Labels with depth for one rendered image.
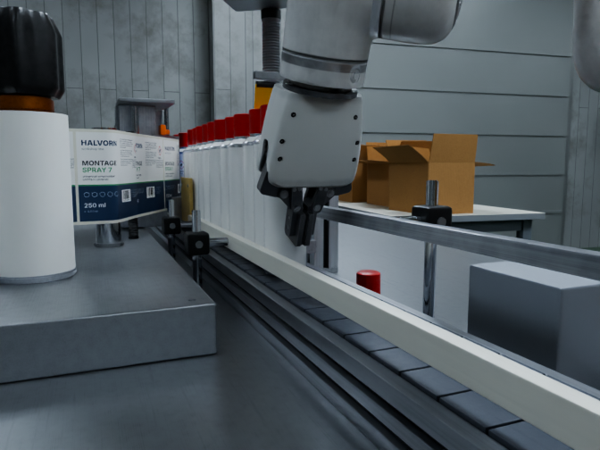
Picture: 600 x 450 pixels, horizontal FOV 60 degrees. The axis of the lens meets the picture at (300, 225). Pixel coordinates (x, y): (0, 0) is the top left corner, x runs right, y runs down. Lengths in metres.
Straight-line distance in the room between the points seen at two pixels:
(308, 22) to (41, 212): 0.35
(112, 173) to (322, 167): 0.43
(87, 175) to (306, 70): 0.47
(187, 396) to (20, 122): 0.35
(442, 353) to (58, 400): 0.29
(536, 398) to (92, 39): 5.06
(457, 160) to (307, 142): 2.06
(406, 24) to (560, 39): 6.44
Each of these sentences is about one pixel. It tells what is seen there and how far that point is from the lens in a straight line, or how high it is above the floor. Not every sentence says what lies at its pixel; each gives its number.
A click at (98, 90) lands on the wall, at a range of 5.11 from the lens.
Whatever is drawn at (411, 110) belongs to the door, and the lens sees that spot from 5.71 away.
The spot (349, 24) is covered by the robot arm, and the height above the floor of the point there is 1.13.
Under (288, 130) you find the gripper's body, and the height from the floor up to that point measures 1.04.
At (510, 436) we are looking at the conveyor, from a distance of 0.29.
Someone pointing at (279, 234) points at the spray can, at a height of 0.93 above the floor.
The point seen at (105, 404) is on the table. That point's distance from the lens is 0.44.
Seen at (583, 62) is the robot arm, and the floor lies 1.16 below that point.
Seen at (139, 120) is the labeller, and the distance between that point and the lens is 1.16.
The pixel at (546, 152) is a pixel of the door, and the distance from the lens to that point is 6.69.
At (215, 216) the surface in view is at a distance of 0.87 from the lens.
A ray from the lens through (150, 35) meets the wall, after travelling 5.19.
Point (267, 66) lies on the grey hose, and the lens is 0.97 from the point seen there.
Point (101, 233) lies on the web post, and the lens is 0.88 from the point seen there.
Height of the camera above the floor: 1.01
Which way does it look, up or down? 7 degrees down
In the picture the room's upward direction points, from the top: straight up
